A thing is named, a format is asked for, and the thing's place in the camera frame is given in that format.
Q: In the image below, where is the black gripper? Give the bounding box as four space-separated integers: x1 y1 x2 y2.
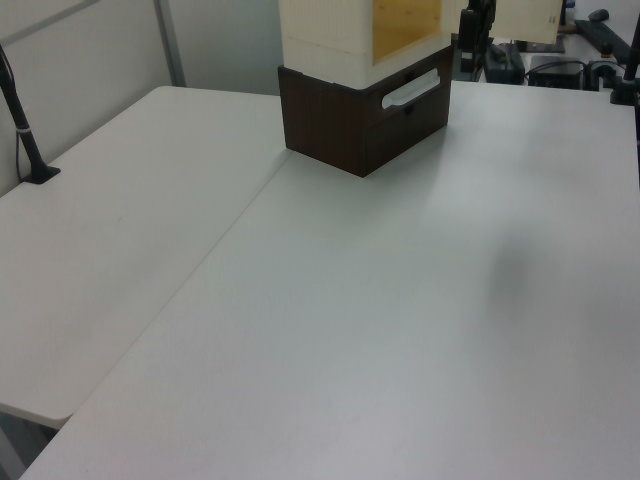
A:
458 0 499 82

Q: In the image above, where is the cream cabinet door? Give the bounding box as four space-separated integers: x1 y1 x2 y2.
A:
487 0 560 47

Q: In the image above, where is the cream plastic cabinet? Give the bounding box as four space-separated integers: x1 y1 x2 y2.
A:
277 0 454 91

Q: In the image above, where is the black computer box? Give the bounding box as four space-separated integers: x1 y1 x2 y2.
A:
528 59 588 89

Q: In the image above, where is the black desk clamp device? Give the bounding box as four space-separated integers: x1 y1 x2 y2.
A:
586 59 620 92

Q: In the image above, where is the black keyboard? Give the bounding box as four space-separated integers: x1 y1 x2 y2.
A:
574 19 633 52

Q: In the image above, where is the dark brown drawer box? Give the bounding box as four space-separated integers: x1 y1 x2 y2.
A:
277 46 455 178

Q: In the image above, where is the white drawer handle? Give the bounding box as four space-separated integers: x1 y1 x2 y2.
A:
380 68 442 111

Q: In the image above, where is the black clamped camera stand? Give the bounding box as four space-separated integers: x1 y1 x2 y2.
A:
607 0 640 107

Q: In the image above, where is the black camera stand with cable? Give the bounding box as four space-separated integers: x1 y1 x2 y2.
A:
0 43 62 187

